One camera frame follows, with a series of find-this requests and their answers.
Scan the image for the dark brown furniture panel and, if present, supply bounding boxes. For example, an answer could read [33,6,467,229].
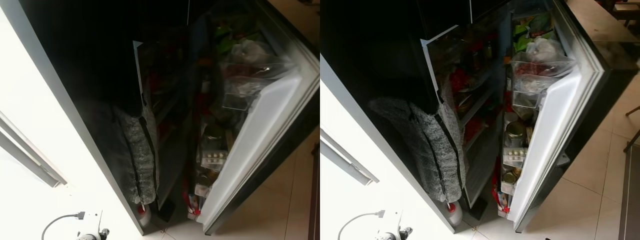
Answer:
[619,145,640,240]
[309,142,321,240]

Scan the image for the small jar with gold lid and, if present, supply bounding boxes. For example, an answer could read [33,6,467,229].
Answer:
[196,171,216,187]
[501,170,521,186]

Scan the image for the white plastic bag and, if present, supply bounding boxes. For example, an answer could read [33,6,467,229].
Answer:
[525,36,566,63]
[230,39,273,66]

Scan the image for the black fridge door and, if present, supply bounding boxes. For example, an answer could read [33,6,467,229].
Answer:
[187,0,321,236]
[497,0,640,233]

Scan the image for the black metal legs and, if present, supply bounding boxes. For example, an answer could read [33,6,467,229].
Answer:
[622,104,640,148]

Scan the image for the white blister tray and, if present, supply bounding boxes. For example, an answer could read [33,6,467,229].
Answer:
[502,147,530,168]
[201,150,228,171]

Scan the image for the red food package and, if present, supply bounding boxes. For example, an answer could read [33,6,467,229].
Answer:
[462,116,487,147]
[450,67,473,93]

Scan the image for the white bottle with red cap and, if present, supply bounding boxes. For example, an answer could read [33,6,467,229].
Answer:
[446,201,464,227]
[136,202,152,228]

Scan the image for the black fridge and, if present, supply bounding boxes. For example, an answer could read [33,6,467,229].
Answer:
[0,0,221,236]
[320,0,511,233]

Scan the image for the red sachet packet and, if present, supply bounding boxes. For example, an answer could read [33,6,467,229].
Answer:
[182,175,203,218]
[492,165,511,218]

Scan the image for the brown wooden chair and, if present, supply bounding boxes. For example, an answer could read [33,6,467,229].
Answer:
[612,0,640,23]

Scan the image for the green food package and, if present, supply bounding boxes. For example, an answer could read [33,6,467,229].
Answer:
[215,15,261,53]
[512,12,553,51]

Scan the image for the black camera cable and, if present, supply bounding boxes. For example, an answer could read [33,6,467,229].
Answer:
[337,210,386,240]
[41,212,86,240]

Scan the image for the glass jar with metal lid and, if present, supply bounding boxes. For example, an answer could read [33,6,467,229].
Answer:
[504,122,528,151]
[202,122,226,151]

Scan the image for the grey speckled felt cover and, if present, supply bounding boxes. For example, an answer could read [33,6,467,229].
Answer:
[367,95,468,203]
[112,97,161,206]

